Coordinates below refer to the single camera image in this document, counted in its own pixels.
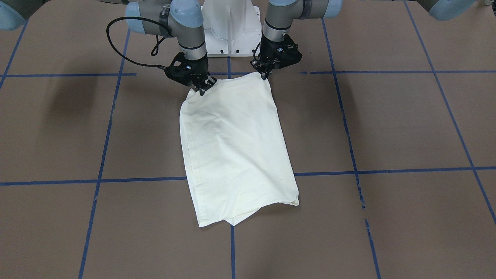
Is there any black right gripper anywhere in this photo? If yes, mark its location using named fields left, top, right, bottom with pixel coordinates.
left=165, top=52, right=217, bottom=96

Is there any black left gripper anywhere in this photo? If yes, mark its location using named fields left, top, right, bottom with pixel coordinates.
left=251, top=34, right=302, bottom=81

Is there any cream long-sleeve cat shirt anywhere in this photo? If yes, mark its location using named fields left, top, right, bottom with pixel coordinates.
left=179, top=72, right=299, bottom=227

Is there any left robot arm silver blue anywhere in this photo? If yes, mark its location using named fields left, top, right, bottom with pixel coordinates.
left=250, top=0, right=343, bottom=81

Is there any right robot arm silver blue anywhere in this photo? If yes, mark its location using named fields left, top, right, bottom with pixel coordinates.
left=106, top=0, right=216, bottom=95

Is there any white camera mast base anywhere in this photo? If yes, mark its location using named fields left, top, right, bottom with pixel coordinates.
left=201, top=0, right=262, bottom=58

